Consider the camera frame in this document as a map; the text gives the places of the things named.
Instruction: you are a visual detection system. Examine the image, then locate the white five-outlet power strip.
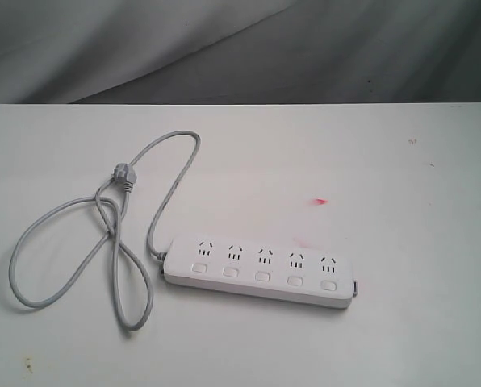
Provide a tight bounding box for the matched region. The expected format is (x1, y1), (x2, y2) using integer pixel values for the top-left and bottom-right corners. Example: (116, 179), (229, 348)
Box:
(163, 235), (358, 309)

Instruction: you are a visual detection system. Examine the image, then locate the white backdrop cloth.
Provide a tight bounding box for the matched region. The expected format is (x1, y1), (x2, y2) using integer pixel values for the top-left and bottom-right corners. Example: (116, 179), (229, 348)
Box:
(0, 1), (481, 104)

